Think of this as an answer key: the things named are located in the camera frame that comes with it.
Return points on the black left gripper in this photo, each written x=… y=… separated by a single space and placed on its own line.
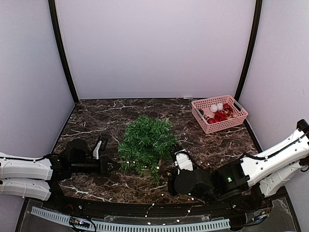
x=103 y=165

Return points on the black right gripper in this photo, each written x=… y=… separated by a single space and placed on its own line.
x=171 y=177

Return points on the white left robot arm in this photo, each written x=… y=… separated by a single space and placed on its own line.
x=37 y=177

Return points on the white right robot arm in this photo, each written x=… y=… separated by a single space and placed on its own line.
x=263 y=174

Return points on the small green christmas tree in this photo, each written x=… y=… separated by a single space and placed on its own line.
x=146 y=141

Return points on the red ornaments in basket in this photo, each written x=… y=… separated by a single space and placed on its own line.
x=223 y=115

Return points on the pink plastic basket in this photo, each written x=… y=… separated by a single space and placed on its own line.
x=201 y=110

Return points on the white ball ornament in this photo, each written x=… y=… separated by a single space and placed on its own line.
x=216 y=107

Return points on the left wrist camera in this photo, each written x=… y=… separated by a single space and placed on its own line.
x=99 y=147

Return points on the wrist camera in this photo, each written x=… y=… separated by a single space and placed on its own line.
x=99 y=147
x=182 y=160

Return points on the white perforated cable tray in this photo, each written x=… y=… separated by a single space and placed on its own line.
x=92 y=225

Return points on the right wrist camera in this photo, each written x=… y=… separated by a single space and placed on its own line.
x=182 y=160

